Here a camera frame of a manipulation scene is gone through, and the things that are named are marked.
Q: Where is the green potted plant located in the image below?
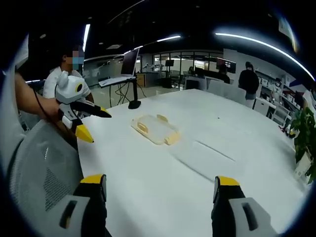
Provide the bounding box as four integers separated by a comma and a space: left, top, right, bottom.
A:
289, 107, 316, 185

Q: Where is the dark flat monitor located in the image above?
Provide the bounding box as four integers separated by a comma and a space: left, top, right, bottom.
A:
120, 47, 140, 76

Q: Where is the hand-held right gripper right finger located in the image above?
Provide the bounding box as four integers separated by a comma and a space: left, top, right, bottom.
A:
211, 175, 280, 237

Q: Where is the long ceiling light strip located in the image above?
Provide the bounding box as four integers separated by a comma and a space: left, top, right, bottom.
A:
214, 32, 316, 81

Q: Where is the white plant pot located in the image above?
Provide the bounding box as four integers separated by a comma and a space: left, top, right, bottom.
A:
294, 151, 315, 178

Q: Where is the short ceiling light strip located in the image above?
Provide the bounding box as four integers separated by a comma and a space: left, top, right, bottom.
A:
156, 35, 182, 43
83, 23, 91, 53

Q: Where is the wall screen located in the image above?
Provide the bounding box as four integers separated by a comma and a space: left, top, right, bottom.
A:
216, 57, 237, 74

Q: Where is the black monitor stand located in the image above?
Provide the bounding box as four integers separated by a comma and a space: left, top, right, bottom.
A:
128, 78, 142, 110

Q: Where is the white standing desk tray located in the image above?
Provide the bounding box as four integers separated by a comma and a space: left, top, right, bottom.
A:
98, 75, 137, 87

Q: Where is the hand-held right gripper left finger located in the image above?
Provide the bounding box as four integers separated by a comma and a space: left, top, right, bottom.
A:
45, 174, 111, 237

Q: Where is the grey mesh office chair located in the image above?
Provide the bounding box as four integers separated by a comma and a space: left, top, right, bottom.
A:
6, 118, 85, 237

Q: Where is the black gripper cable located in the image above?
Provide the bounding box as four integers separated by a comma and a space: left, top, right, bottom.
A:
32, 87, 65, 131

